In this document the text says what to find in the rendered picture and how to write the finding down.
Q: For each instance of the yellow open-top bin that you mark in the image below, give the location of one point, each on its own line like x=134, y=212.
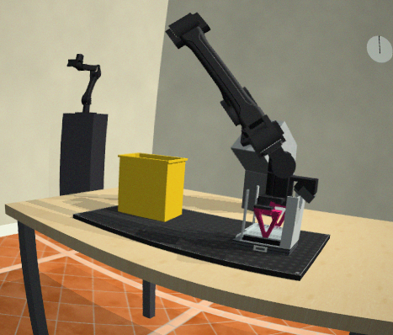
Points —
x=151, y=187

